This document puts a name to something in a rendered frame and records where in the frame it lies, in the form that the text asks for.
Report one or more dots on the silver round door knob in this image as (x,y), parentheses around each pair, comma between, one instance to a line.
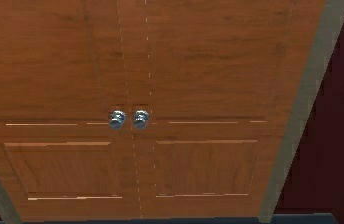
(141,119)
(117,119)

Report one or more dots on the brown wooden door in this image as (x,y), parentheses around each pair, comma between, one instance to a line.
(53,83)
(213,83)

